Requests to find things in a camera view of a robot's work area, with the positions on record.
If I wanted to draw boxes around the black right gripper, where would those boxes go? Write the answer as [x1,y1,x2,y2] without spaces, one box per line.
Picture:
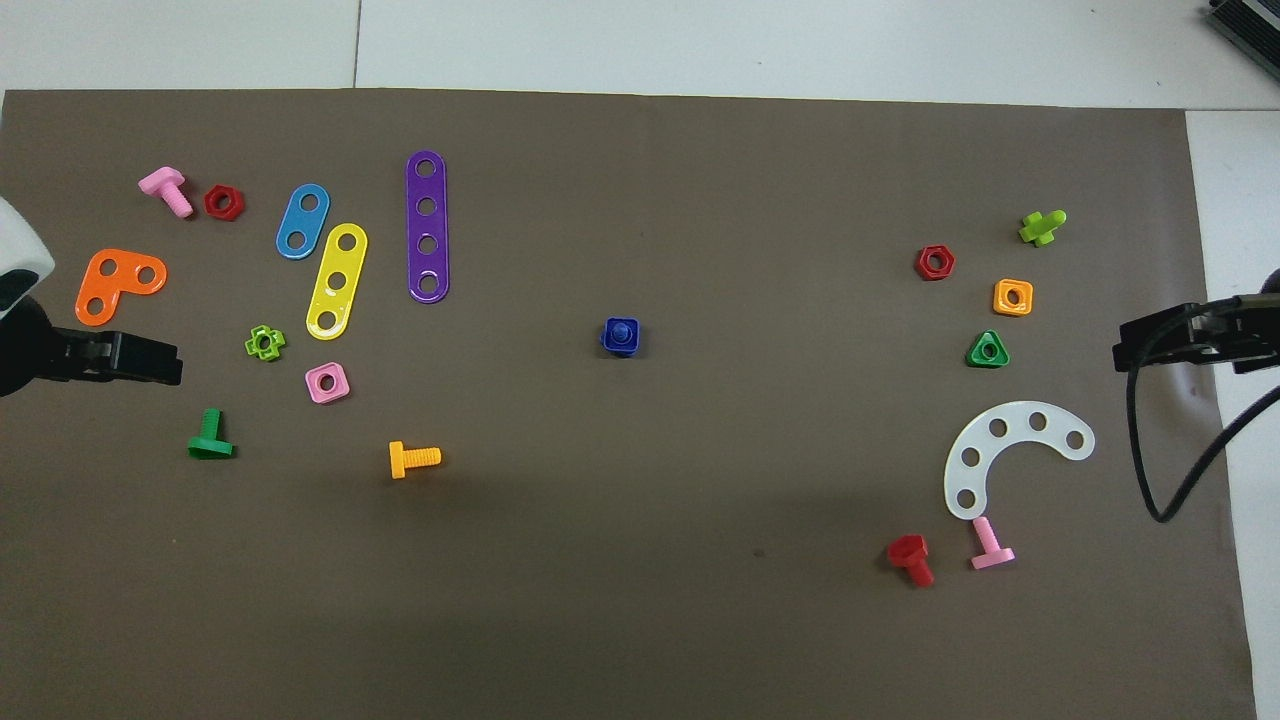
[1113,295,1280,376]

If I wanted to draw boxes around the black ribbed device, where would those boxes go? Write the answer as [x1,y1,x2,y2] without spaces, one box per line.
[1205,0,1280,71]

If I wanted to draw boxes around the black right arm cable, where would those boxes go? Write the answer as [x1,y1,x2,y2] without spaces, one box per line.
[1127,300,1280,524]

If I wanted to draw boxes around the green triangular plastic nut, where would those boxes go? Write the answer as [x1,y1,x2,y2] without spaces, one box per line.
[966,329,1012,370]

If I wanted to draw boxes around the lime green cross-head screw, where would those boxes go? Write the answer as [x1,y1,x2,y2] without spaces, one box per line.
[1018,209,1069,248]

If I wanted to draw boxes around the pink plastic screw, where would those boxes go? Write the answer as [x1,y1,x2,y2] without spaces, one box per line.
[970,516,1017,572]
[138,166,195,219]

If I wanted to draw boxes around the red hex-head plastic screw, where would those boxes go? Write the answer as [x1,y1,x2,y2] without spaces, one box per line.
[886,534,937,589]

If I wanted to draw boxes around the brown table mat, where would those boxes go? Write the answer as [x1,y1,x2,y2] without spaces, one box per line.
[0,88,1259,720]

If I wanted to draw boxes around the purple four-hole plate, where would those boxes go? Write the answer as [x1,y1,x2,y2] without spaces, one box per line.
[405,150,451,304]

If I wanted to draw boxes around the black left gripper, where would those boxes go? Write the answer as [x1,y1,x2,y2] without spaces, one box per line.
[40,325,184,386]

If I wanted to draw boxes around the yellow three-hole plate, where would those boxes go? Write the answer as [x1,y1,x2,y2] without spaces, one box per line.
[305,222,369,342]

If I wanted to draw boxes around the white curved five-hole plate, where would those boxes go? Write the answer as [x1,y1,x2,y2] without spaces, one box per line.
[943,401,1097,522]

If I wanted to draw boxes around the dark green plastic screw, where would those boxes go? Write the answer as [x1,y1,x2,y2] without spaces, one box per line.
[187,407,236,461]

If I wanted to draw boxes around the orange L-shaped plate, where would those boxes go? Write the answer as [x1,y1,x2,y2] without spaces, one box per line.
[75,248,169,328]

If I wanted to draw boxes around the pink square plastic nut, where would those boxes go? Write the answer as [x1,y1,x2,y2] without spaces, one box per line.
[305,362,352,405]

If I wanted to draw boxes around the blue two-hole plate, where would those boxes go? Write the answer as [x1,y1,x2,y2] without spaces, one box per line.
[275,183,331,261]

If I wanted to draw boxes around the yellow-orange plastic screw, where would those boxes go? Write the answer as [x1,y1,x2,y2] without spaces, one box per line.
[389,441,443,480]

